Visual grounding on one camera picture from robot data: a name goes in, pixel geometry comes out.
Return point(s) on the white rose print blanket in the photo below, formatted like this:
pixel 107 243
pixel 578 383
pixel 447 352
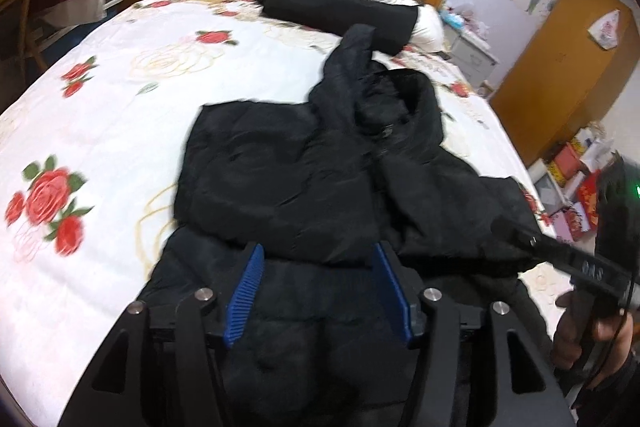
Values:
pixel 125 117

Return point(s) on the pile of colourful boxes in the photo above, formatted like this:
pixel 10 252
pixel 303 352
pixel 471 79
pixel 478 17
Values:
pixel 570 187

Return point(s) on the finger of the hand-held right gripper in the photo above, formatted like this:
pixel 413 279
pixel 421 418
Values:
pixel 535 247

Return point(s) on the wooden door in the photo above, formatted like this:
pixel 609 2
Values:
pixel 550 82

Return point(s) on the person's right hand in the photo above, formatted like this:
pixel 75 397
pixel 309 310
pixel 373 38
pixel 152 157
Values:
pixel 570 342

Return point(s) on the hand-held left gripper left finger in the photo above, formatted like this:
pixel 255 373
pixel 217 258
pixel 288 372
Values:
pixel 247 292

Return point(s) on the white plastic bag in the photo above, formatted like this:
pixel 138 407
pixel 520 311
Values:
pixel 605 29

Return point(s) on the clutter on nightstand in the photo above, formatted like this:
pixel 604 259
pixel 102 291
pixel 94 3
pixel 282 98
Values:
pixel 462 19

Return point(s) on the wooden chair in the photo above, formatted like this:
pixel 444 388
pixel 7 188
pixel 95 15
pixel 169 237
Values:
pixel 20 12

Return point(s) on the grey nightstand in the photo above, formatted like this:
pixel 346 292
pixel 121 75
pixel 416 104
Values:
pixel 470 57

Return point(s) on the black folded cloth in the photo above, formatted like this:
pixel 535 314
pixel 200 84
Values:
pixel 340 9

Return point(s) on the black puffer jacket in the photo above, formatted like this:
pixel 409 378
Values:
pixel 300 167

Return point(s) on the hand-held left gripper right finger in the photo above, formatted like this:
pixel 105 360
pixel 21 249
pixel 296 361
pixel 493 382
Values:
pixel 392 292

